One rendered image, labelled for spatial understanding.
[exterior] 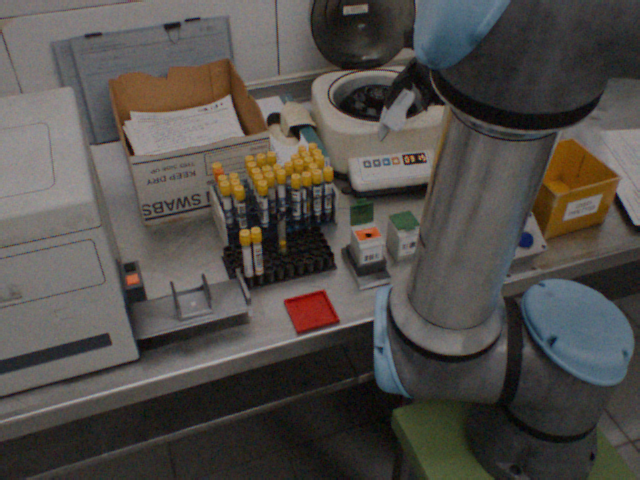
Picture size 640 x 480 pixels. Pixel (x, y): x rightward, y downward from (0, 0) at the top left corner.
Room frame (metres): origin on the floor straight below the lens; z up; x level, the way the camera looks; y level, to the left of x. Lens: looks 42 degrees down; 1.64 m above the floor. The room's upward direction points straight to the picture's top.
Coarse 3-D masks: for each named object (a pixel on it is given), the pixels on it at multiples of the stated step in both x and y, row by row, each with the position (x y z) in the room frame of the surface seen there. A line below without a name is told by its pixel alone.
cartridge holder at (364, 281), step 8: (344, 248) 0.82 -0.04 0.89; (344, 256) 0.81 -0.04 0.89; (352, 256) 0.78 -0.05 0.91; (384, 256) 0.78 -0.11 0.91; (352, 264) 0.78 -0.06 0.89; (368, 264) 0.76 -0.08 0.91; (376, 264) 0.76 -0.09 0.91; (384, 264) 0.77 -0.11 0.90; (352, 272) 0.77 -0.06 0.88; (360, 272) 0.76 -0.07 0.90; (368, 272) 0.76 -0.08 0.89; (376, 272) 0.76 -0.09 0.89; (384, 272) 0.76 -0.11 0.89; (360, 280) 0.75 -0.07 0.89; (368, 280) 0.75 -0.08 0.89; (376, 280) 0.75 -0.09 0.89; (384, 280) 0.75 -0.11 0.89; (360, 288) 0.74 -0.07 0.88
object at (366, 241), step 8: (368, 224) 0.81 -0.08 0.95; (352, 232) 0.80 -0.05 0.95; (360, 232) 0.79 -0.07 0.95; (368, 232) 0.79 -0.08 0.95; (376, 232) 0.79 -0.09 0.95; (352, 240) 0.79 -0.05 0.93; (360, 240) 0.77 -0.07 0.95; (368, 240) 0.77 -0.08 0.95; (376, 240) 0.78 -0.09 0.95; (352, 248) 0.79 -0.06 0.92; (360, 248) 0.76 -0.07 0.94; (368, 248) 0.76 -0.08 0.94; (376, 248) 0.77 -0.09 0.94; (360, 256) 0.76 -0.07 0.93; (368, 256) 0.76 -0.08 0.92; (376, 256) 0.77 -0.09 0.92; (360, 264) 0.76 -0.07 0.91
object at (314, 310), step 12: (288, 300) 0.71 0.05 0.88; (300, 300) 0.71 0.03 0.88; (312, 300) 0.71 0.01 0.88; (324, 300) 0.71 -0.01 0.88; (288, 312) 0.69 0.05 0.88; (300, 312) 0.69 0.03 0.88; (312, 312) 0.69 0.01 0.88; (324, 312) 0.69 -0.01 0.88; (300, 324) 0.66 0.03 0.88; (312, 324) 0.66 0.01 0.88; (324, 324) 0.66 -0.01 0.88
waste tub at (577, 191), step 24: (576, 144) 1.01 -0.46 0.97; (552, 168) 1.01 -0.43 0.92; (576, 168) 0.99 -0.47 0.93; (600, 168) 0.95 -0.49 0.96; (552, 192) 0.86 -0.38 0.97; (576, 192) 0.87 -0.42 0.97; (600, 192) 0.89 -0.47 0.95; (552, 216) 0.86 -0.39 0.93; (576, 216) 0.88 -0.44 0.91; (600, 216) 0.90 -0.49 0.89
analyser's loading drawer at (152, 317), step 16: (240, 272) 0.72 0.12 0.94; (192, 288) 0.69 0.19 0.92; (208, 288) 0.67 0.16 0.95; (224, 288) 0.70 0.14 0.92; (240, 288) 0.70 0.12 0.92; (144, 304) 0.67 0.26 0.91; (160, 304) 0.67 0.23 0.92; (176, 304) 0.64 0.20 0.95; (208, 304) 0.67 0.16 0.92; (224, 304) 0.67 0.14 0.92; (240, 304) 0.67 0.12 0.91; (144, 320) 0.64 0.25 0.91; (160, 320) 0.64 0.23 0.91; (176, 320) 0.64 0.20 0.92; (192, 320) 0.64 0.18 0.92; (208, 320) 0.65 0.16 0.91; (144, 336) 0.61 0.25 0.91
